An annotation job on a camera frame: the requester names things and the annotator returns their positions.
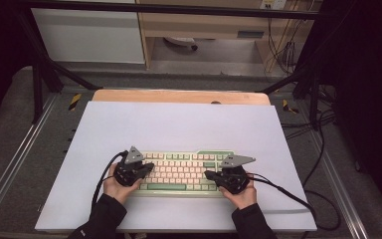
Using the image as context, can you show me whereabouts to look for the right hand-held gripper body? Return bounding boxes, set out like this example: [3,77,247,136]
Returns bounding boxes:
[213,153,257,195]

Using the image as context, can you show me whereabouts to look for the white board sheet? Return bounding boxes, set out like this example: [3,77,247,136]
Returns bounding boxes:
[34,101,318,233]

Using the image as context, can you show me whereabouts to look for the dark curtain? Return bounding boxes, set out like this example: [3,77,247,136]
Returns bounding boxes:
[0,0,36,131]
[321,0,382,217]

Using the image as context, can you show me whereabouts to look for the black floor cables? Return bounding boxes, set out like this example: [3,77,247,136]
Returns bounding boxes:
[281,84,337,187]

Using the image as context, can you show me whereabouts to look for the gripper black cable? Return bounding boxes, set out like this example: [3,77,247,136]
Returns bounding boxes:
[91,149,129,211]
[246,171,342,232]

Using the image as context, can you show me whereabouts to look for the person's right hand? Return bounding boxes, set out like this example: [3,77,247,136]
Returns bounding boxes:
[218,180,259,211]

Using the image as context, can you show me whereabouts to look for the person's left hand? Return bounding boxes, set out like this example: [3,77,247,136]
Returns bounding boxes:
[102,162,144,206]

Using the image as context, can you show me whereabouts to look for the hanging cable bundle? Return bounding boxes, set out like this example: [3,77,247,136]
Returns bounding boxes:
[266,13,300,75]

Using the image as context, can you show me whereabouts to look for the aluminium floor rail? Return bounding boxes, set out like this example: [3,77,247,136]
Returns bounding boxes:
[0,94,60,231]
[306,130,372,239]

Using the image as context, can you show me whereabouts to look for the black metal frame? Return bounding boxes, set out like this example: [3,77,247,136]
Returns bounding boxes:
[13,0,326,131]

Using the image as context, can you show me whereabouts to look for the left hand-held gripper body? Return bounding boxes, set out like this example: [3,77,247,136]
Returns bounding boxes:
[112,145,147,188]

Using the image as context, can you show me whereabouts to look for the white wall power outlet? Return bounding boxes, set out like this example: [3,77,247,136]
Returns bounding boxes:
[260,0,287,11]

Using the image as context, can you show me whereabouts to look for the white chair base with caster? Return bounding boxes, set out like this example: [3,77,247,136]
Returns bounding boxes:
[163,36,200,52]

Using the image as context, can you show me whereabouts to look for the green and pink keyboard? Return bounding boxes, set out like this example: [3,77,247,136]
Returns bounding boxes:
[130,149,243,199]

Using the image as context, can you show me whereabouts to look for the light wooden desk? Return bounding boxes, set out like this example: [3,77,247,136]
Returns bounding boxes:
[134,0,322,74]

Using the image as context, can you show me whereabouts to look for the wooden table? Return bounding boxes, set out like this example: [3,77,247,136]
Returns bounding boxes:
[92,89,273,107]

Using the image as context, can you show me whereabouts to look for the white cabinet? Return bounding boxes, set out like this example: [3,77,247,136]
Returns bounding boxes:
[31,7,146,65]

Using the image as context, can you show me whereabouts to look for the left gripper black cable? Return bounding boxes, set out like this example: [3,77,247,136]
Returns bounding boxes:
[91,149,129,211]

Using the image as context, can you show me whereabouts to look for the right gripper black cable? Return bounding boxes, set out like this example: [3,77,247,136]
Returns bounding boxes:
[246,171,342,232]

